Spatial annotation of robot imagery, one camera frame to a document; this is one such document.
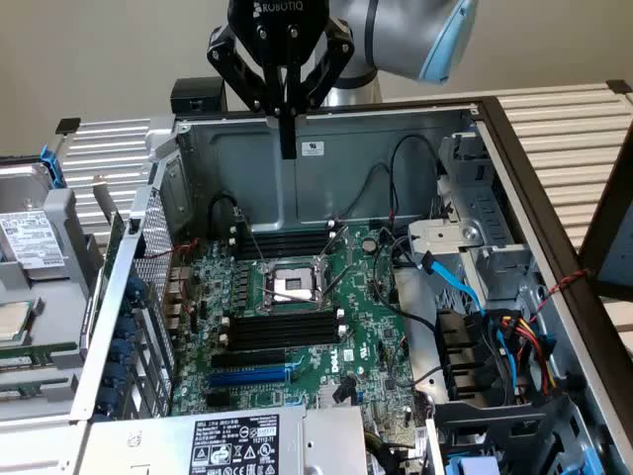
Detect silver CPU chip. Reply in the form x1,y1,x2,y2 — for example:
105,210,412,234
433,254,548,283
0,298,44,346

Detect tall looping black wire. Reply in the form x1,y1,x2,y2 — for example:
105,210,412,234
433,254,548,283
388,134,441,222

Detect red black twisted wire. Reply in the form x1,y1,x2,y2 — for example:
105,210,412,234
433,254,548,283
531,268,592,321

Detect long black expansion slot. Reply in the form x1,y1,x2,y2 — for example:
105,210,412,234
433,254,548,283
211,347,287,370

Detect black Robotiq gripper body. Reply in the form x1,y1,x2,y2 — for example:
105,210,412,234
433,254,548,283
226,0,331,68

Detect blue disk caddy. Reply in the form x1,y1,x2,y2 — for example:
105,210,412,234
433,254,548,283
38,143,68,190

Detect thick black wire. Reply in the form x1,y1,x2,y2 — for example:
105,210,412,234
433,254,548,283
373,227,441,331

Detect green Dell motherboard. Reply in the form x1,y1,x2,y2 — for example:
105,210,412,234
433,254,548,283
170,225,421,431

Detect metal disk bay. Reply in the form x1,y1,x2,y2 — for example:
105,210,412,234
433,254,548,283
437,131,538,303

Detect light blue SATA wire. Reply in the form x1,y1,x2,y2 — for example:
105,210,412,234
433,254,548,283
418,250,491,318

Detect silver hard disk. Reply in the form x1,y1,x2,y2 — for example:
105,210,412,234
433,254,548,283
0,162,53,215

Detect silver flat locking lever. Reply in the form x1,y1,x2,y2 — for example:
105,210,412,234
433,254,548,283
256,285,318,304

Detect open metal PC case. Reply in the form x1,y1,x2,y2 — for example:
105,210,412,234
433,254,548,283
68,96,633,475

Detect green graphics card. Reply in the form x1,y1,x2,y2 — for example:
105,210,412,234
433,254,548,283
81,172,128,347

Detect CPU socket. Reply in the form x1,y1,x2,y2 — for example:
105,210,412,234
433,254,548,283
256,254,330,316

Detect silver metal bracket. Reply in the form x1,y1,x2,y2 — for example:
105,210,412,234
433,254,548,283
407,219,486,268

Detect dark framed panel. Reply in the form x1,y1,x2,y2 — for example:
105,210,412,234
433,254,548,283
577,121,633,301

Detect blue plastic block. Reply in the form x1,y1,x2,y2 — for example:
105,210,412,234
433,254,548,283
447,454,501,475

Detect blue wire beside power wires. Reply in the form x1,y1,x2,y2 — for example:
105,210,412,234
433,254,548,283
494,319,520,392

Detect grey parts rack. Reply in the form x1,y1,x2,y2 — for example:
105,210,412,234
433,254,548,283
0,187,105,427

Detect RAM slot white latches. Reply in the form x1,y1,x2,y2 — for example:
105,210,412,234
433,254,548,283
228,236,337,251
228,222,337,238
222,327,345,345
230,311,345,328

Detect long blue expansion slot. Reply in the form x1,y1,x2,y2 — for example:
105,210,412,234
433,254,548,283
207,369,292,390

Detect low looping black wire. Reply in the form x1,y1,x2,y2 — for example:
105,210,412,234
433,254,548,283
340,162,397,222

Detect hard disk with white label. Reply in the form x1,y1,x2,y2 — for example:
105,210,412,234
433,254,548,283
0,210,68,281

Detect silver power supply with label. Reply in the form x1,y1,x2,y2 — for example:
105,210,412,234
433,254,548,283
73,403,370,475

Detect small silver heatsink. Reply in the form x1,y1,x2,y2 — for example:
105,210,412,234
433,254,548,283
318,383,360,408

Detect black box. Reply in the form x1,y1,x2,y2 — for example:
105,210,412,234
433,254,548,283
170,77,228,114

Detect thin red wire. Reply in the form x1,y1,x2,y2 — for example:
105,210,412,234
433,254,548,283
140,237,202,263

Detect multicolour power wire bundle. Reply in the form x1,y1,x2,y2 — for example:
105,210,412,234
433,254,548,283
513,316,559,397

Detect metal socket cover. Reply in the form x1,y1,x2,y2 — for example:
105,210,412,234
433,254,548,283
316,225,356,298

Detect short thick black loop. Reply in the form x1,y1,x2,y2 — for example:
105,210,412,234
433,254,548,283
208,193,239,243

